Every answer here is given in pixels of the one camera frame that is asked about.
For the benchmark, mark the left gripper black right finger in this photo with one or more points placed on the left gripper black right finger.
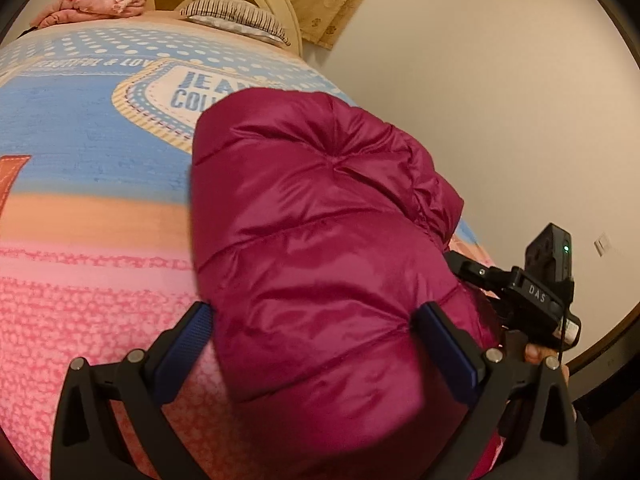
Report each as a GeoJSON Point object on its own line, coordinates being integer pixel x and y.
{"type": "Point", "coordinates": [526, 404]}

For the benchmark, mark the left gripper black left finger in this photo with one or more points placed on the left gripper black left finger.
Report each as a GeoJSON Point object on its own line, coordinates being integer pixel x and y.
{"type": "Point", "coordinates": [87, 442]}

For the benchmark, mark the magenta puffer jacket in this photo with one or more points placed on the magenta puffer jacket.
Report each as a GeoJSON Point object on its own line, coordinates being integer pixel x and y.
{"type": "Point", "coordinates": [317, 231]}

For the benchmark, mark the person's right hand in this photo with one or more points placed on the person's right hand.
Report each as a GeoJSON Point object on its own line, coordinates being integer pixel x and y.
{"type": "Point", "coordinates": [539, 355]}

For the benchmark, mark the striped grey pillow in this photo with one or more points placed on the striped grey pillow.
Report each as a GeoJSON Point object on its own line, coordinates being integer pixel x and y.
{"type": "Point", "coordinates": [238, 16]}

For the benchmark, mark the pink folded blanket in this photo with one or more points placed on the pink folded blanket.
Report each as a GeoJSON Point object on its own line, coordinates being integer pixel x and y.
{"type": "Point", "coordinates": [76, 11]}

